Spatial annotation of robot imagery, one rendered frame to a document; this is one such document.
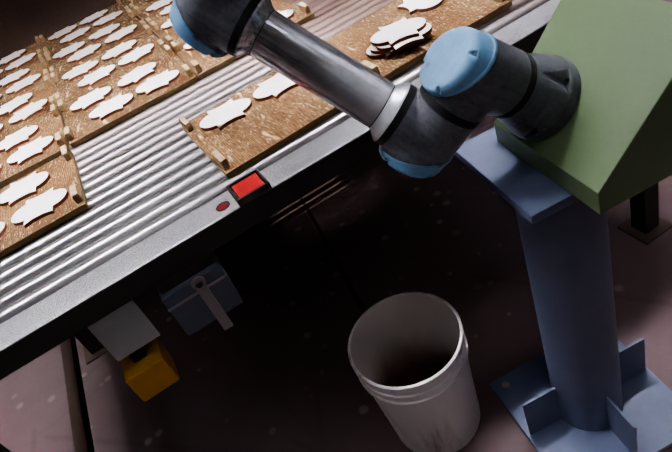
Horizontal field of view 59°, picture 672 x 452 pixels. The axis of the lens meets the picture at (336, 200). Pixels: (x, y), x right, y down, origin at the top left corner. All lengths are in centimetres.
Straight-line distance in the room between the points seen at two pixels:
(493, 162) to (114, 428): 169
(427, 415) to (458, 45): 96
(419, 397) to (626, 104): 85
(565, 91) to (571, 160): 11
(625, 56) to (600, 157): 16
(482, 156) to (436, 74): 27
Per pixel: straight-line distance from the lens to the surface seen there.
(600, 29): 110
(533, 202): 106
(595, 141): 102
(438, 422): 164
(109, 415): 243
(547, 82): 104
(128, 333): 133
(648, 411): 181
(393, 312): 170
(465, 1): 168
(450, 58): 97
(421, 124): 100
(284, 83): 155
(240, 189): 125
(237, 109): 153
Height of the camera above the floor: 157
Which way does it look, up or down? 36 degrees down
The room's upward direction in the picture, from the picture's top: 24 degrees counter-clockwise
